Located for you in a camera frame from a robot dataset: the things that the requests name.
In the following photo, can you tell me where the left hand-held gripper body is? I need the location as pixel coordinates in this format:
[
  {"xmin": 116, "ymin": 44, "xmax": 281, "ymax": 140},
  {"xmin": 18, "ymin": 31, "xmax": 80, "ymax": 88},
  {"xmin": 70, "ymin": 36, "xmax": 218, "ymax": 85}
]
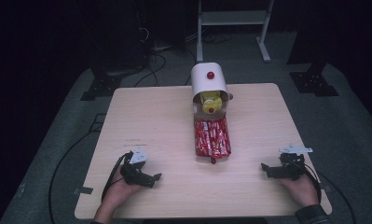
[{"xmin": 119, "ymin": 147, "xmax": 151, "ymax": 188}]

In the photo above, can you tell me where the white metal stand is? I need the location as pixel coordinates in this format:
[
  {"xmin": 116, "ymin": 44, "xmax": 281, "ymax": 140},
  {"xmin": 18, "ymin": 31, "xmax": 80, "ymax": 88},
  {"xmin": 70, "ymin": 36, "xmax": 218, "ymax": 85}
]
[{"xmin": 196, "ymin": 0, "xmax": 275, "ymax": 63}]

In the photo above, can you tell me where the black floor cable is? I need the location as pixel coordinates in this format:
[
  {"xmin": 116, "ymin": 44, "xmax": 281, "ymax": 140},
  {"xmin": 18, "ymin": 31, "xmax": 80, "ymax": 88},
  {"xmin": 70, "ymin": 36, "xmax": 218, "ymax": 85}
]
[
  {"xmin": 317, "ymin": 170, "xmax": 357, "ymax": 224},
  {"xmin": 48, "ymin": 130, "xmax": 114, "ymax": 224}
]

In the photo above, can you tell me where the white jar with red button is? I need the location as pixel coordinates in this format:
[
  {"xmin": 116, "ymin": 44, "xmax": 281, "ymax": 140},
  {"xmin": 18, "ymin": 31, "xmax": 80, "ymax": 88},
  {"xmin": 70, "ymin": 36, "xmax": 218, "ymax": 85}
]
[{"xmin": 190, "ymin": 62, "xmax": 234, "ymax": 121}]

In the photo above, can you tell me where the person's left hand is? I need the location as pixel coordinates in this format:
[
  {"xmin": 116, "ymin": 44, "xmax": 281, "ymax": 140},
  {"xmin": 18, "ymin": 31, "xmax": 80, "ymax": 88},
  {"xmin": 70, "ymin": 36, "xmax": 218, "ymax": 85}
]
[{"xmin": 103, "ymin": 173, "xmax": 145, "ymax": 213}]

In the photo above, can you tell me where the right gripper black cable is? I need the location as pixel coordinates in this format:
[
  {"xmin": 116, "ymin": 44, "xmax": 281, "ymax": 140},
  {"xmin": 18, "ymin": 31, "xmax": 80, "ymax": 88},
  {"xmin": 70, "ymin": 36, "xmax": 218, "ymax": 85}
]
[{"xmin": 294, "ymin": 160, "xmax": 324, "ymax": 204}]

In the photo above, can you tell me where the yellow toy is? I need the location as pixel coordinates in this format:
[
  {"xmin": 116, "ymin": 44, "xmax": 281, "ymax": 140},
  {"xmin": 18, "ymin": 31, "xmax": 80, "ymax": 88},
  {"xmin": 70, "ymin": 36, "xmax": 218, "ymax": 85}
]
[{"xmin": 200, "ymin": 90, "xmax": 224, "ymax": 115}]

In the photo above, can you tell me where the pile of red packets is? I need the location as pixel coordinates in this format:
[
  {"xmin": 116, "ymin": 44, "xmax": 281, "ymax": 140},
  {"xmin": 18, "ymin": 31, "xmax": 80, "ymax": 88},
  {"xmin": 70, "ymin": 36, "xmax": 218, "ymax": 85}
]
[{"xmin": 194, "ymin": 117, "xmax": 232, "ymax": 158}]

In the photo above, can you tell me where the person's right hand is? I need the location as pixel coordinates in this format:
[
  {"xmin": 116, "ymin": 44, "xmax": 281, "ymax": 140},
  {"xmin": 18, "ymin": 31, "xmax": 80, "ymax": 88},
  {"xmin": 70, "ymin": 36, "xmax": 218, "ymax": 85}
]
[{"xmin": 279, "ymin": 173, "xmax": 320, "ymax": 209}]

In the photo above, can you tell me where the black stand base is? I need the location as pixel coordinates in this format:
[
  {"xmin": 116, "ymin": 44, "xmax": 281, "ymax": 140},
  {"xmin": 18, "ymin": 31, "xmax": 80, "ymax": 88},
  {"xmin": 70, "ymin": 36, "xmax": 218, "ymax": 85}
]
[
  {"xmin": 288, "ymin": 63, "xmax": 340, "ymax": 98},
  {"xmin": 79, "ymin": 73, "xmax": 123, "ymax": 102}
]

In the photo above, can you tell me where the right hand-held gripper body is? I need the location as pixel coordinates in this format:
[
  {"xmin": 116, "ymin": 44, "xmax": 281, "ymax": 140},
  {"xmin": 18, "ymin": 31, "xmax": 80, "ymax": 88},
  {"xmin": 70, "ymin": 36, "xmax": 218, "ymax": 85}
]
[{"xmin": 276, "ymin": 143, "xmax": 314, "ymax": 182}]

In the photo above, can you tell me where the tangle of black cables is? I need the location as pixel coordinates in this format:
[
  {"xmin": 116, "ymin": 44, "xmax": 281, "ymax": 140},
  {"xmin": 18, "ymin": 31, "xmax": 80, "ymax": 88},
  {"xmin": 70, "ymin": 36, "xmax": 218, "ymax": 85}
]
[{"xmin": 132, "ymin": 24, "xmax": 198, "ymax": 89}]

